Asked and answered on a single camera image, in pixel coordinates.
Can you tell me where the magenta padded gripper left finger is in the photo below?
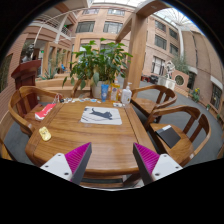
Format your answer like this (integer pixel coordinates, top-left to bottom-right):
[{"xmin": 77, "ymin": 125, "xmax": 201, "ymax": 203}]
[{"xmin": 41, "ymin": 142, "xmax": 92, "ymax": 185}]

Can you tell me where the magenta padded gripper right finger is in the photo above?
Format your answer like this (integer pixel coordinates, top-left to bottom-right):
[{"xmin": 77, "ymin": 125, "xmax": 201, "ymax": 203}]
[{"xmin": 133, "ymin": 143, "xmax": 182, "ymax": 185}]

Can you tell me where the yellow computer mouse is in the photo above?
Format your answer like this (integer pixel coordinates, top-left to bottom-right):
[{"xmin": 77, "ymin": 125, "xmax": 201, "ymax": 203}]
[{"xmin": 39, "ymin": 127, "xmax": 51, "ymax": 141}]

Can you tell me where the white cat mouse pad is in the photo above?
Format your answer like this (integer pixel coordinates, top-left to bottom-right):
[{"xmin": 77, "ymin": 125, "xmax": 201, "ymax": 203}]
[{"xmin": 81, "ymin": 106, "xmax": 122, "ymax": 125}]

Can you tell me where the black notebook on chair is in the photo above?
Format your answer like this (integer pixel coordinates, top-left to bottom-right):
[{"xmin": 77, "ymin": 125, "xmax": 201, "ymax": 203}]
[{"xmin": 156, "ymin": 125, "xmax": 180, "ymax": 148}]

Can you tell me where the wooden chair near right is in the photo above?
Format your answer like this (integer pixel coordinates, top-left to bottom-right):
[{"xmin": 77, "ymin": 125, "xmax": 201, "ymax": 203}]
[{"xmin": 145, "ymin": 105, "xmax": 211, "ymax": 166}]

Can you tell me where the wooden chair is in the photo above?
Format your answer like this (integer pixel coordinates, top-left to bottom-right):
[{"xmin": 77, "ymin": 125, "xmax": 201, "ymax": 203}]
[
  {"xmin": 131, "ymin": 84, "xmax": 177, "ymax": 118},
  {"xmin": 8, "ymin": 86, "xmax": 63, "ymax": 136},
  {"xmin": 145, "ymin": 105, "xmax": 211, "ymax": 166}
]

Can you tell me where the red and white packet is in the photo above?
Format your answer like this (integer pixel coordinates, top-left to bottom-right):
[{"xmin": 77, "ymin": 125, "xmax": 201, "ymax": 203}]
[{"xmin": 35, "ymin": 104, "xmax": 54, "ymax": 121}]

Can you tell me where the wooden chair far right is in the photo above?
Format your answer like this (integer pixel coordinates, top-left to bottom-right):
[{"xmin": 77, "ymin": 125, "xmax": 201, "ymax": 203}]
[{"xmin": 131, "ymin": 84, "xmax": 177, "ymax": 118}]

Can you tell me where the white pump sanitizer bottle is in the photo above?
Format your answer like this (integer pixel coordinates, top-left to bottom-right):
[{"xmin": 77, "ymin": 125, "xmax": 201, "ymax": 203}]
[{"xmin": 121, "ymin": 83, "xmax": 132, "ymax": 104}]

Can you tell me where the wooden chair left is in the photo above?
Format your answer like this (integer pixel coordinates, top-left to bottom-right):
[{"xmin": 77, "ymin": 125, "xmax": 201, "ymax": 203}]
[{"xmin": 8, "ymin": 86, "xmax": 63, "ymax": 136}]

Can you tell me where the yellow bottle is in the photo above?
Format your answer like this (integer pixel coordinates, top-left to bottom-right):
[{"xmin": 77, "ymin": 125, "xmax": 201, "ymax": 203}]
[{"xmin": 110, "ymin": 79, "xmax": 120, "ymax": 101}]

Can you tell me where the dark red wooden podium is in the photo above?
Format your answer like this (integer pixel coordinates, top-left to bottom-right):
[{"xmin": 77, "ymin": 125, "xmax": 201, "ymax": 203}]
[{"xmin": 10, "ymin": 59, "xmax": 43, "ymax": 111}]

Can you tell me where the green potted plant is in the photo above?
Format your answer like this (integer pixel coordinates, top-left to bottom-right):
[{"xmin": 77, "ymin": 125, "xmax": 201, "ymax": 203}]
[{"xmin": 69, "ymin": 40, "xmax": 132, "ymax": 97}]

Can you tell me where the white statue on pedestal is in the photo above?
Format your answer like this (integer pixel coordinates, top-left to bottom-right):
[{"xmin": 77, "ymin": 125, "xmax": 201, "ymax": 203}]
[{"xmin": 158, "ymin": 60, "xmax": 176, "ymax": 90}]

